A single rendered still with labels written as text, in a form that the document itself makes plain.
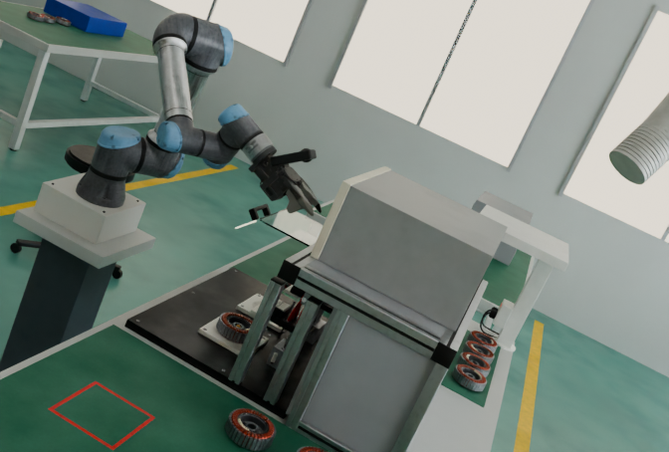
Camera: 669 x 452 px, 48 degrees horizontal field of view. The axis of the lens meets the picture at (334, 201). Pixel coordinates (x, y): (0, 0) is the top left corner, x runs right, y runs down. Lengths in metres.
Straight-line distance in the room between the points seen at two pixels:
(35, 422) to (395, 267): 0.84
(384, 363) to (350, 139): 5.15
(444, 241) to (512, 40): 4.90
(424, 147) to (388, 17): 1.17
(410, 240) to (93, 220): 1.05
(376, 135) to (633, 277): 2.45
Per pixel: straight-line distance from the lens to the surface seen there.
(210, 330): 2.07
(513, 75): 6.56
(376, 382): 1.78
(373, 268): 1.81
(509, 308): 3.01
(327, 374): 1.81
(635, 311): 6.79
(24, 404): 1.65
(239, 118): 2.01
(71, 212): 2.44
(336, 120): 6.84
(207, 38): 2.29
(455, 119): 6.61
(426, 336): 1.71
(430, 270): 1.79
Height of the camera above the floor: 1.70
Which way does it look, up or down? 14 degrees down
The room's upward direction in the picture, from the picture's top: 24 degrees clockwise
